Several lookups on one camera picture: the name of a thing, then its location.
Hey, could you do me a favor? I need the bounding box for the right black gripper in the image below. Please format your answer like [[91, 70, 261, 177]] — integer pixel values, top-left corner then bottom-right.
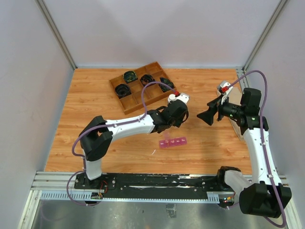
[[197, 94, 244, 125]]

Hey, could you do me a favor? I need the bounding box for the white cap pill bottle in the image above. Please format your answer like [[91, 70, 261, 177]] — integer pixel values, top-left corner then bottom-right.
[[167, 94, 176, 104]]

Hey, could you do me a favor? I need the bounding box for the pink weekly pill organizer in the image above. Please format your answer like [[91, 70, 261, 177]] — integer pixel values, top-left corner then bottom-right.
[[159, 133, 187, 149]]

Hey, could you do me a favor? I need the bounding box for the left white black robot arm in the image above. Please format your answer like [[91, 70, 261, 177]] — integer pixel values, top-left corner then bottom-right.
[[78, 95, 189, 189]]

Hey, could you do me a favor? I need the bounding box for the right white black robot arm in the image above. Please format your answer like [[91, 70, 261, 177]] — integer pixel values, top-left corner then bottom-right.
[[198, 86, 292, 219]]

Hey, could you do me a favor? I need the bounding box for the green blue coiled belt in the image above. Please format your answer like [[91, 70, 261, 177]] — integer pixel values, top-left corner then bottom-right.
[[159, 77, 174, 93]]

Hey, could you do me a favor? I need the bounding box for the light wooden board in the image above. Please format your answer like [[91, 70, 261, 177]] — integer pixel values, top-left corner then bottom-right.
[[217, 87, 244, 141]]

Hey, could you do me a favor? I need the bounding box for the black red coiled belt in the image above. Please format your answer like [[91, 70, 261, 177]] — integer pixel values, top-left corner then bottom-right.
[[140, 74, 155, 87]]

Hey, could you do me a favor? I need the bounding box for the wooden compartment tray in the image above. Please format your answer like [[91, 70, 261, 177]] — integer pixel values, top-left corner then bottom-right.
[[109, 62, 176, 115]]

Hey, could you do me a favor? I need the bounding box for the green yellow coiled belt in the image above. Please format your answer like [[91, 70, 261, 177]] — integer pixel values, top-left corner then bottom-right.
[[123, 71, 138, 83]]

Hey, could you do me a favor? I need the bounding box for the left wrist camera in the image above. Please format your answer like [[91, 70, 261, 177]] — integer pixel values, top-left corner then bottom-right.
[[176, 93, 190, 104]]

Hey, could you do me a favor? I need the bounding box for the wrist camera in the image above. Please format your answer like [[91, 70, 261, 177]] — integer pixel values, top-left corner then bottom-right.
[[217, 81, 233, 105], [176, 93, 190, 104]]

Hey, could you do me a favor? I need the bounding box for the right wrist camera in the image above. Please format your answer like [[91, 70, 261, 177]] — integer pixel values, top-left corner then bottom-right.
[[217, 81, 233, 105]]

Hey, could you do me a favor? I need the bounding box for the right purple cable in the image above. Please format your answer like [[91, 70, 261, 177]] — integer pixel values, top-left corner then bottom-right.
[[224, 70, 287, 228]]

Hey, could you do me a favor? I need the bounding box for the purple cable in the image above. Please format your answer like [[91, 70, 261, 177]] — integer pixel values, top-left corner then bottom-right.
[[224, 70, 287, 228], [66, 81, 179, 207]]

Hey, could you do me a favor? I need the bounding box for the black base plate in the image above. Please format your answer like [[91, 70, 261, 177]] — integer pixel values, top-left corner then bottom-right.
[[74, 173, 235, 200]]

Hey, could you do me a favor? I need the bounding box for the grey slotted cable duct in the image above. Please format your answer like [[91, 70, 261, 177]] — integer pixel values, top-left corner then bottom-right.
[[40, 191, 220, 204]]

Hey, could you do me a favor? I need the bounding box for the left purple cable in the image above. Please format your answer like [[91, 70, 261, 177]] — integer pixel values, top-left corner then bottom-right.
[[66, 81, 179, 207]]

